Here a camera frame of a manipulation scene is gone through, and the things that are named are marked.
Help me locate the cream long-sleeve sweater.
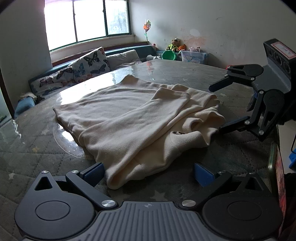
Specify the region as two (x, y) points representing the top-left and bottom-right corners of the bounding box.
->
(53, 75), (225, 189)

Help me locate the clear plastic storage box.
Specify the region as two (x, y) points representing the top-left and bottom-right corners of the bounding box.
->
(181, 51), (209, 65)

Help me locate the blue plastic object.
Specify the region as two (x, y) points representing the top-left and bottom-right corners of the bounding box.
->
(289, 149), (296, 171)

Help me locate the teddy bear toy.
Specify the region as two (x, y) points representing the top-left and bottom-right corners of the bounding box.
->
(166, 38), (187, 53)

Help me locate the green plastic basin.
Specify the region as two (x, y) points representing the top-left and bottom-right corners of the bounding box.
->
(161, 50), (177, 61)

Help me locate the blue folded blanket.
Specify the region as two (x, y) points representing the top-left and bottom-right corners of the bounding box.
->
(14, 96), (35, 118)

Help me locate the teal bench sofa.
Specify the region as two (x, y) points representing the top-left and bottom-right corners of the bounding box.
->
(29, 45), (159, 98)

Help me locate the colourful pinwheel flower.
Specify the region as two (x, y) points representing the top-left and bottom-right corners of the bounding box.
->
(143, 20), (151, 44)

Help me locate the long butterfly print pillow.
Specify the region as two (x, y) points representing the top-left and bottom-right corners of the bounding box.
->
(30, 67), (76, 97)

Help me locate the beige plain cushion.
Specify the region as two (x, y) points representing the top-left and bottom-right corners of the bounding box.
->
(107, 50), (141, 71)

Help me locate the square butterfly print cushion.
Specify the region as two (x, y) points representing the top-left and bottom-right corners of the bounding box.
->
(70, 47), (110, 83)

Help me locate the window with green frame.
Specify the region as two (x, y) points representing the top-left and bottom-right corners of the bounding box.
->
(44, 0), (131, 51)

